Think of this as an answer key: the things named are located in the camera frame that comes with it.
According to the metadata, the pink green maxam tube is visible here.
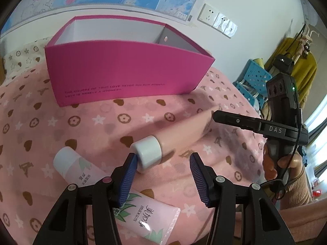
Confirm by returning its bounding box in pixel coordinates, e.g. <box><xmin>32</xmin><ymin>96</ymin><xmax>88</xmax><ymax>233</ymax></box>
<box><xmin>53</xmin><ymin>147</ymin><xmax>180</xmax><ymax>244</ymax></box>

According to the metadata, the plain pink tube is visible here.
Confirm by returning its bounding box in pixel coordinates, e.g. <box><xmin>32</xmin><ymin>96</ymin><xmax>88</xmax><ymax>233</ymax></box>
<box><xmin>131</xmin><ymin>105</ymin><xmax>219</xmax><ymax>173</ymax></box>

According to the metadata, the magenta cardboard box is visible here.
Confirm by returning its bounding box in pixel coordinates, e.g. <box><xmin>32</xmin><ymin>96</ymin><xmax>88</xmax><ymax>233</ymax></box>
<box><xmin>45</xmin><ymin>15</ymin><xmax>214</xmax><ymax>107</ymax></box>

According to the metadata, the right forearm peach sleeve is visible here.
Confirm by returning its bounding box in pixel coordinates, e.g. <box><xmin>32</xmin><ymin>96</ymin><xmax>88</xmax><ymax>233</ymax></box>
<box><xmin>280</xmin><ymin>165</ymin><xmax>313</xmax><ymax>210</ymax></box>

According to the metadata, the right hand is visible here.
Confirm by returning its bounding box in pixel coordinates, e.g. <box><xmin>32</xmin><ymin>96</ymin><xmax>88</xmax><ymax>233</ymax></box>
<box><xmin>263</xmin><ymin>142</ymin><xmax>305</xmax><ymax>180</ymax></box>

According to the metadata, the blue plastic stool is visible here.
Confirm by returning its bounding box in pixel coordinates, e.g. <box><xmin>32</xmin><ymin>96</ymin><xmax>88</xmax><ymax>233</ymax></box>
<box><xmin>233</xmin><ymin>59</ymin><xmax>272</xmax><ymax>111</ymax></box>

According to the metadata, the black handbag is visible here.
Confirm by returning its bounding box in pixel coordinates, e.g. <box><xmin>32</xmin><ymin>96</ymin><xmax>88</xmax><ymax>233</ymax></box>
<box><xmin>273</xmin><ymin>54</ymin><xmax>294</xmax><ymax>75</ymax></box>

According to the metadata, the mustard yellow garment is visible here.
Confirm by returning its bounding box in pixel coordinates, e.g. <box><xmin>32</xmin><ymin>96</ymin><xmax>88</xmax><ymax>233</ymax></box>
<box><xmin>264</xmin><ymin>38</ymin><xmax>317</xmax><ymax>108</ymax></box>

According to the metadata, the pink patterned blanket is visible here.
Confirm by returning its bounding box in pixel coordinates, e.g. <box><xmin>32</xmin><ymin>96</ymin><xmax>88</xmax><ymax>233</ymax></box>
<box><xmin>0</xmin><ymin>36</ymin><xmax>327</xmax><ymax>245</ymax></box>

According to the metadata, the black cable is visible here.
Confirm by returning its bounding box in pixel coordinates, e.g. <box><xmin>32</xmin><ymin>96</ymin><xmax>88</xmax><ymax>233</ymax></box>
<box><xmin>260</xmin><ymin>108</ymin><xmax>305</xmax><ymax>202</ymax></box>

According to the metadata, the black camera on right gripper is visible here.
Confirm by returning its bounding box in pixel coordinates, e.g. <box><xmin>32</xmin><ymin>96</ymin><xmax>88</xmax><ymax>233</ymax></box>
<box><xmin>266</xmin><ymin>73</ymin><xmax>300</xmax><ymax>127</ymax></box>

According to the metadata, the white wall switch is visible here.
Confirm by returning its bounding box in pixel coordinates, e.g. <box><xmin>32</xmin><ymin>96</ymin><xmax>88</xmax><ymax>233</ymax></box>
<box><xmin>213</xmin><ymin>13</ymin><xmax>238</xmax><ymax>38</ymax></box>

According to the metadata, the white wall socket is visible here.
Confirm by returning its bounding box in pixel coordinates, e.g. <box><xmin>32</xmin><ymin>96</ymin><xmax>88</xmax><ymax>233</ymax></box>
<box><xmin>197</xmin><ymin>3</ymin><xmax>219</xmax><ymax>27</ymax></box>

